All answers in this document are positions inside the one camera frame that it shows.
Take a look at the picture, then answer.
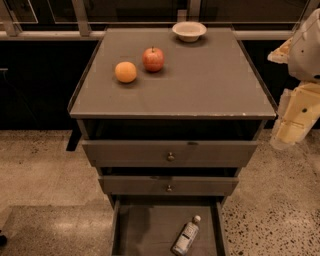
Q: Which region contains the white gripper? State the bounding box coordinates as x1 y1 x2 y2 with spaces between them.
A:
267 19 320 150

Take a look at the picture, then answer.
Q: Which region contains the blue plastic bottle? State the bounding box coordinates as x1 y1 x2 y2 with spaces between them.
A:
172 215 201 256

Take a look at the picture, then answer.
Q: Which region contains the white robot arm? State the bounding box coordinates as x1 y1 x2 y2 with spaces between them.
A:
268 9 320 150

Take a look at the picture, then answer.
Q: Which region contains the grey drawer cabinet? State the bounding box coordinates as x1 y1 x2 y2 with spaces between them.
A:
69 28 275 201

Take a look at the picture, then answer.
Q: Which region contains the brass top drawer knob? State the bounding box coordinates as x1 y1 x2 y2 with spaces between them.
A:
167 152 175 162

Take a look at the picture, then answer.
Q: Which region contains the grey bottom drawer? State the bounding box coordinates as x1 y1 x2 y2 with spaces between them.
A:
110 200 230 256

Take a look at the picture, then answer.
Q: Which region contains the grey drawer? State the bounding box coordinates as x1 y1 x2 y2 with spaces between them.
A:
110 200 230 256
98 176 239 196
83 140 257 168

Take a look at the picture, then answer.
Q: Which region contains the grey top drawer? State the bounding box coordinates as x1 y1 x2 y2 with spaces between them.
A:
83 140 257 168

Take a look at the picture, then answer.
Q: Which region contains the grey middle drawer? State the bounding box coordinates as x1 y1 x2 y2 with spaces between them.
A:
98 176 239 196

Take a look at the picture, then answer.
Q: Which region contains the white bowl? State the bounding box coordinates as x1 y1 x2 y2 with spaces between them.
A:
172 21 207 42

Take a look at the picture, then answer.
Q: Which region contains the metal window railing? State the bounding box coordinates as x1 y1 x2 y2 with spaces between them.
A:
0 0 320 42

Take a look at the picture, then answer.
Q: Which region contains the red apple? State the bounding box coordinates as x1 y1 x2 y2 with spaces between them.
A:
142 47 164 72

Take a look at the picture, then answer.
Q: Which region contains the orange fruit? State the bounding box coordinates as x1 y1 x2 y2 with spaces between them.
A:
115 62 137 83

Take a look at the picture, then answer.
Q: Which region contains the black shoe tip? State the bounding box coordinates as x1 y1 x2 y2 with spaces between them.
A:
0 230 7 246

